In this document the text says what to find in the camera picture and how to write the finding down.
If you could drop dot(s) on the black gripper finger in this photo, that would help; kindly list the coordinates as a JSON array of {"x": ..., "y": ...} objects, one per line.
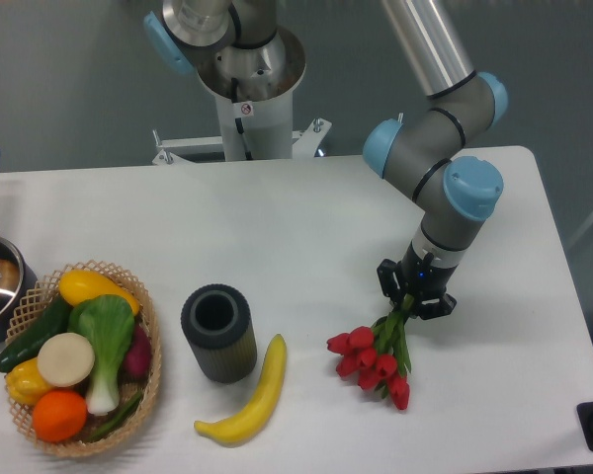
[
  {"x": 392, "y": 282},
  {"x": 439, "y": 307}
]

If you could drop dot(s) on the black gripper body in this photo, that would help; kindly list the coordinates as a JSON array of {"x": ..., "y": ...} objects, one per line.
[{"x": 421, "y": 277}]

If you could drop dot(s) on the red tulip bouquet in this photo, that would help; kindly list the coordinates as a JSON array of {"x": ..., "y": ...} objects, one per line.
[{"x": 378, "y": 355}]

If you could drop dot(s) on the yellow banana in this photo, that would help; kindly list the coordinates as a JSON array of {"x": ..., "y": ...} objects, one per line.
[{"x": 255, "y": 415}]

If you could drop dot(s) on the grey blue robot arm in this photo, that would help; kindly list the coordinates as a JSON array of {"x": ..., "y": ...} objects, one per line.
[{"x": 251, "y": 65}]

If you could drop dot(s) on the dark grey ribbed vase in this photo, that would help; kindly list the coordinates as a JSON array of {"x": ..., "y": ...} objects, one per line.
[{"x": 217, "y": 324}]

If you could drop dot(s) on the purple red radish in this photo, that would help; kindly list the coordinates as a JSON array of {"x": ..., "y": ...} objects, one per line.
[{"x": 138, "y": 357}]

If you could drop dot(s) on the green bok choy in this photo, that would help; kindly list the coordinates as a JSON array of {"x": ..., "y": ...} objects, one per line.
[{"x": 107, "y": 323}]

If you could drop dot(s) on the green bean pod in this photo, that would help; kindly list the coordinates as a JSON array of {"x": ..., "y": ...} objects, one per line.
[{"x": 119, "y": 417}]

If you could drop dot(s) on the yellow squash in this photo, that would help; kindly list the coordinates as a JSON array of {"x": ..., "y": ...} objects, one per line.
[{"x": 77, "y": 286}]

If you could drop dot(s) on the beige round bread slice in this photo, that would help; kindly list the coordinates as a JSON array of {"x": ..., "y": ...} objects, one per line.
[{"x": 65, "y": 360}]

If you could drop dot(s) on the dark green cucumber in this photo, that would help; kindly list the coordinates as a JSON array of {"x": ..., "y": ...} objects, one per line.
[{"x": 52, "y": 322}]

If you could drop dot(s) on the woven wicker basket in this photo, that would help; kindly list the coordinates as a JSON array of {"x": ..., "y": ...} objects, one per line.
[{"x": 31, "y": 307}]

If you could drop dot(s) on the orange fruit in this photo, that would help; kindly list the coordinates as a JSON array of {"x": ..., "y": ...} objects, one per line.
[{"x": 59, "y": 415}]

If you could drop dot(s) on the yellow bell pepper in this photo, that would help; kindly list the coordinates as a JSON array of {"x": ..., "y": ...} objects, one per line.
[{"x": 25, "y": 384}]

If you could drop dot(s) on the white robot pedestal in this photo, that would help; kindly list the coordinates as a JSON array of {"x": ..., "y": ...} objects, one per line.
[{"x": 249, "y": 131}]

